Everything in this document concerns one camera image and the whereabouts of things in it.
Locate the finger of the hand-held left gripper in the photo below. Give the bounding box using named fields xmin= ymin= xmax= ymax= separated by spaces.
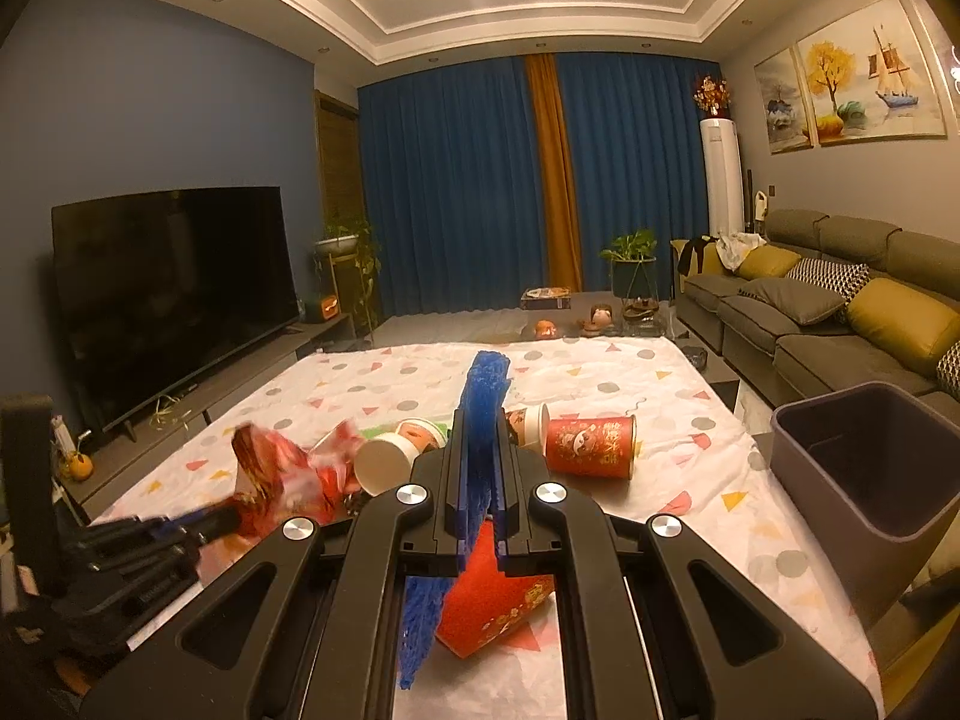
xmin=91 ymin=504 xmax=242 ymax=550

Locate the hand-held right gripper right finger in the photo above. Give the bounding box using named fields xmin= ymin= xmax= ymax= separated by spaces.
xmin=492 ymin=409 xmax=883 ymax=720

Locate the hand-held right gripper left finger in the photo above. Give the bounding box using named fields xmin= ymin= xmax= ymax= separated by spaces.
xmin=79 ymin=409 xmax=470 ymax=720

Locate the paper cup with apple print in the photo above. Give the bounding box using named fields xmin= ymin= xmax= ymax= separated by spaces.
xmin=504 ymin=403 xmax=551 ymax=460

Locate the red snack wrapper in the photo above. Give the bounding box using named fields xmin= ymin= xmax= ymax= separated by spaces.
xmin=199 ymin=420 xmax=376 ymax=586

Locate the grey trash bin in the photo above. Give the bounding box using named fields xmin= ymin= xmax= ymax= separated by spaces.
xmin=770 ymin=381 xmax=960 ymax=635

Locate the white paper cup lying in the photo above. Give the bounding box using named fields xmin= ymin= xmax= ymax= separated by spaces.
xmin=354 ymin=420 xmax=451 ymax=497

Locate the red cylindrical paper tub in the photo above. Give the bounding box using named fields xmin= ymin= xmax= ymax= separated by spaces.
xmin=541 ymin=411 xmax=640 ymax=482

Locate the red cardboard box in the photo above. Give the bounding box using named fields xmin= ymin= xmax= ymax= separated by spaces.
xmin=435 ymin=521 xmax=560 ymax=661

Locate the black upright object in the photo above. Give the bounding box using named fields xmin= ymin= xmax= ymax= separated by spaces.
xmin=0 ymin=394 xmax=58 ymax=601

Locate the grey television stand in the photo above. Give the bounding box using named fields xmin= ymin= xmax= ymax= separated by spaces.
xmin=56 ymin=313 xmax=357 ymax=533

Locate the white patterned tablecloth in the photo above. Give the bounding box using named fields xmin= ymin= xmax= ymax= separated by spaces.
xmin=90 ymin=334 xmax=886 ymax=720

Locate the black flat television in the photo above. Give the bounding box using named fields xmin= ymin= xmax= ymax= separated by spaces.
xmin=51 ymin=186 xmax=302 ymax=432

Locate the gold plant stand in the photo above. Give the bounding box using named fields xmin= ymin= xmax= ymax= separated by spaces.
xmin=326 ymin=255 xmax=376 ymax=338

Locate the green leafy potted plant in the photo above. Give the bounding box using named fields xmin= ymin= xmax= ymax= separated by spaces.
xmin=598 ymin=230 xmax=659 ymax=263

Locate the grey sofa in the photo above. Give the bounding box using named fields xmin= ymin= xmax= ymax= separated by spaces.
xmin=671 ymin=208 xmax=960 ymax=421

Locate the trailing potted plant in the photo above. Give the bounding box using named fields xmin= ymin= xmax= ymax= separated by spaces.
xmin=315 ymin=217 xmax=380 ymax=293

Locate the yellow black garment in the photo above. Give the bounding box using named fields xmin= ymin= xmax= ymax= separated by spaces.
xmin=671 ymin=236 xmax=721 ymax=278

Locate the blue curtain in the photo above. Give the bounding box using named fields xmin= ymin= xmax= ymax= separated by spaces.
xmin=555 ymin=52 xmax=725 ymax=293
xmin=358 ymin=56 xmax=548 ymax=316

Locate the orange curtain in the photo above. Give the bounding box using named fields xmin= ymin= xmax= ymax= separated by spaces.
xmin=523 ymin=54 xmax=584 ymax=293

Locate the white crumpled cloth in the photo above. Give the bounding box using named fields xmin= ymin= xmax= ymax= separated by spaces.
xmin=716 ymin=231 xmax=767 ymax=269

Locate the grey pillow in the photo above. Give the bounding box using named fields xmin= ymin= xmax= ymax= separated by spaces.
xmin=739 ymin=277 xmax=848 ymax=326

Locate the small yellow pillow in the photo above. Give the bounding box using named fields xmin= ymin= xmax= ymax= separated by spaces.
xmin=735 ymin=246 xmax=803 ymax=280

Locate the wooden slat panel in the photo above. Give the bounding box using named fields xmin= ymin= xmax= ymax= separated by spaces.
xmin=313 ymin=90 xmax=368 ymax=316

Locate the white standing air conditioner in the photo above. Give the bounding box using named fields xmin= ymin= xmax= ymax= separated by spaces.
xmin=699 ymin=118 xmax=745 ymax=241

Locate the large yellow pillow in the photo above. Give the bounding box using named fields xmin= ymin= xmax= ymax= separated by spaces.
xmin=846 ymin=277 xmax=960 ymax=359

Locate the red gold flower decoration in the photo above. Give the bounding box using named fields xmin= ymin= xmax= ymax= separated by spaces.
xmin=691 ymin=73 xmax=736 ymax=119

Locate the small landscape painting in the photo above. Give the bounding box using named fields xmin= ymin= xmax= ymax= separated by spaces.
xmin=754 ymin=47 xmax=815 ymax=156

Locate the large tree and ship painting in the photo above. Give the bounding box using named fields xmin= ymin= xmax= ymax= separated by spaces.
xmin=795 ymin=0 xmax=947 ymax=145

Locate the yellowish cord bundle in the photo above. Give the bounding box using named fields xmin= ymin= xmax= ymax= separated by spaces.
xmin=146 ymin=397 xmax=196 ymax=432

